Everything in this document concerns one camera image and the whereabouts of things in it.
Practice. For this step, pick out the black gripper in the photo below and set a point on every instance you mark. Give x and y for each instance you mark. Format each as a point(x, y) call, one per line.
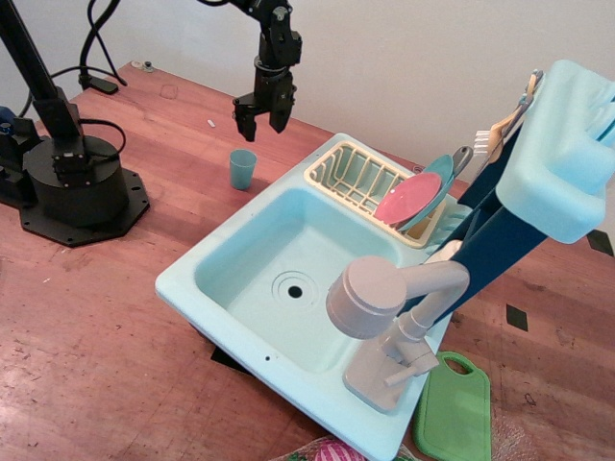
point(273, 93)

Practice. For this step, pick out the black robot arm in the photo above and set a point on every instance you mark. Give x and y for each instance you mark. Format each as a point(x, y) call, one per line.
point(279, 49)

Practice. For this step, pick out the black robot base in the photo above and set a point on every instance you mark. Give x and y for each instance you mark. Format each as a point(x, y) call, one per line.
point(82, 193)

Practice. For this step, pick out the teal plastic cup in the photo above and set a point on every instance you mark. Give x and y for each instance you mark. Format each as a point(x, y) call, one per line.
point(242, 166)

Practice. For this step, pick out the light blue toy sink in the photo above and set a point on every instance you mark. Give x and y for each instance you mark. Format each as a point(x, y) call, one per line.
point(256, 287)

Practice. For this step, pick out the cream dish rack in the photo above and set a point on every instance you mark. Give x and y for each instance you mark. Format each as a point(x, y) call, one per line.
point(358, 178)

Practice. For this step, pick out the pink plate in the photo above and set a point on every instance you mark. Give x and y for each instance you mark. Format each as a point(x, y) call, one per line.
point(408, 198)

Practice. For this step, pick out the grey toy faucet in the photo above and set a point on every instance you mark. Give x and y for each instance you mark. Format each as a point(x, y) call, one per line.
point(390, 310)

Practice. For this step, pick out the white dish brush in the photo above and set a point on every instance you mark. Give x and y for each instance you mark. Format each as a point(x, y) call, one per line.
point(483, 147)

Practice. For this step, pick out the tan hanging utensil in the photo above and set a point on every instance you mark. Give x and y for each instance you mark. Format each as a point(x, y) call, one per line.
point(502, 129)

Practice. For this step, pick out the blue clamp device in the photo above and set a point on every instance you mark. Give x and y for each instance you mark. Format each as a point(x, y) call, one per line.
point(18, 136)

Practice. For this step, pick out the dark blue shelf posts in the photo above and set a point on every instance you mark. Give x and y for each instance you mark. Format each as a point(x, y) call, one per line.
point(492, 238)

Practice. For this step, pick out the light blue top shelf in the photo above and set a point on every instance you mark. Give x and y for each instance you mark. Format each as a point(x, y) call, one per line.
point(563, 158)

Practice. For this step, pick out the pink mesh bag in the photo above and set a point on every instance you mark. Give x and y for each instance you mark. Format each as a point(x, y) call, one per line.
point(326, 448)

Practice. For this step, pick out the green cutting board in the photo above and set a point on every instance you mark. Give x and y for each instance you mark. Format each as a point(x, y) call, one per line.
point(453, 417)

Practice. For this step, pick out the grey utensil handle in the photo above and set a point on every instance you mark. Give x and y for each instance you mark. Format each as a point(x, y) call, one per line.
point(461, 158)

